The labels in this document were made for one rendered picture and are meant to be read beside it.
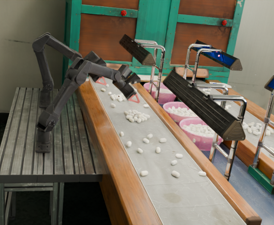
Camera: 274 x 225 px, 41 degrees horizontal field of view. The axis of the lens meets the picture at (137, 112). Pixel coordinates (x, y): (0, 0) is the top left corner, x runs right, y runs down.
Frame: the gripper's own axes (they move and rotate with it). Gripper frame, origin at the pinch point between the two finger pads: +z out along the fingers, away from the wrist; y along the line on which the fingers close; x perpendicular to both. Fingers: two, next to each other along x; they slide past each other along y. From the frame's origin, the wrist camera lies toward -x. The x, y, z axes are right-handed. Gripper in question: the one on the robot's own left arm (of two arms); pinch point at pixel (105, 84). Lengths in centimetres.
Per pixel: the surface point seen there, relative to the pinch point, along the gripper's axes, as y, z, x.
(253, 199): -115, 43, -18
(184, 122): -49, 33, -20
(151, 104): -22.8, 23.2, -12.7
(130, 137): -66, 6, 5
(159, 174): -102, 9, 3
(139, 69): 42, 27, -23
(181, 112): -29, 39, -22
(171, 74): -74, -6, -31
